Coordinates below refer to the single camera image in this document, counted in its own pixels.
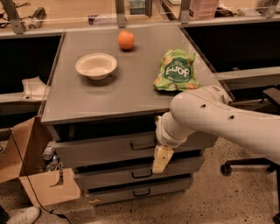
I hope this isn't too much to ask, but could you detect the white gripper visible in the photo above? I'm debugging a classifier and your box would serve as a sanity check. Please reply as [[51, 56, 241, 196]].
[[152, 112, 195, 174]]

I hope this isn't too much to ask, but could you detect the grey top drawer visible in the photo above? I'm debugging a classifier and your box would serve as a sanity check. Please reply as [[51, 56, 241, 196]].
[[52, 130, 219, 169]]

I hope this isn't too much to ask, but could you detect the grey drawer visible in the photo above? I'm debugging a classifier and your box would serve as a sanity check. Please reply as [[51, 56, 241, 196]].
[[85, 174, 193, 206], [74, 152, 205, 193], [52, 130, 219, 169]]

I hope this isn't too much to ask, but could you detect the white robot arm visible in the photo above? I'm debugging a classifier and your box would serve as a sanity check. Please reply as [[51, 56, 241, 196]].
[[152, 86, 280, 174]]

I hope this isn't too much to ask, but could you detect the grey middle drawer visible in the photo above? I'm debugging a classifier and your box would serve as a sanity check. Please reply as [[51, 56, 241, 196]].
[[74, 152, 205, 193]]

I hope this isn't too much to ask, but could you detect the grey bottom drawer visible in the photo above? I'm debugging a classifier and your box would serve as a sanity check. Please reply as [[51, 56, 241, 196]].
[[85, 174, 193, 206]]

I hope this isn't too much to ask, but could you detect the grey drawer cabinet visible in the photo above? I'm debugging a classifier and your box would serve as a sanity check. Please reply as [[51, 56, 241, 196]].
[[39, 24, 235, 207]]

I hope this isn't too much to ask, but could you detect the green chip bag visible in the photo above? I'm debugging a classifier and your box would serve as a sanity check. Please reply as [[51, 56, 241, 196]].
[[153, 49, 201, 91]]

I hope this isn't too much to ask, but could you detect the black office chair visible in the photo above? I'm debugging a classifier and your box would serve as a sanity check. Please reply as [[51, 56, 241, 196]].
[[220, 87, 280, 224]]

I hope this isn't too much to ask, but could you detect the white paper bowl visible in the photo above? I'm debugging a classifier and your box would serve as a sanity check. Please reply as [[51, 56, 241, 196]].
[[75, 53, 117, 81]]

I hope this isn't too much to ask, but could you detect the silver can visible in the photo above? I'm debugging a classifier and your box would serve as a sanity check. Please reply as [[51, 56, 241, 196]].
[[42, 145, 54, 161]]

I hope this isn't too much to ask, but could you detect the orange fruit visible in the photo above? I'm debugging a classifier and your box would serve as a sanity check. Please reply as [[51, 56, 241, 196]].
[[117, 31, 135, 50]]

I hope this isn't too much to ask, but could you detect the brown cardboard box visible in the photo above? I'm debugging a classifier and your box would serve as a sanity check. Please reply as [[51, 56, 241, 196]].
[[0, 116, 81, 207]]

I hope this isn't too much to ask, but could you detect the white curved plastic part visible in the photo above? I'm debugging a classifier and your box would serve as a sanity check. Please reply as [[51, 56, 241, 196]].
[[20, 77, 50, 101]]

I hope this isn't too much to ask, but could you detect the white shoe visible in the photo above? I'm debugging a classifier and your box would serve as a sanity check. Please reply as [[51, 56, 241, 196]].
[[5, 206, 41, 224]]

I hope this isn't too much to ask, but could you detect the pink plastic container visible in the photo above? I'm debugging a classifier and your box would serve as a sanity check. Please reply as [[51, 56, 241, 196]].
[[190, 0, 220, 19]]

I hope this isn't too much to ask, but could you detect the black and white tool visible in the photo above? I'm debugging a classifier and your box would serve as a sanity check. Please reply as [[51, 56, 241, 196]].
[[28, 7, 46, 29]]

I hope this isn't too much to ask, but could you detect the black floor cable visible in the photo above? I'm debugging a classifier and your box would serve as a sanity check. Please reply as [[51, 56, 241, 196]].
[[0, 110, 73, 224]]

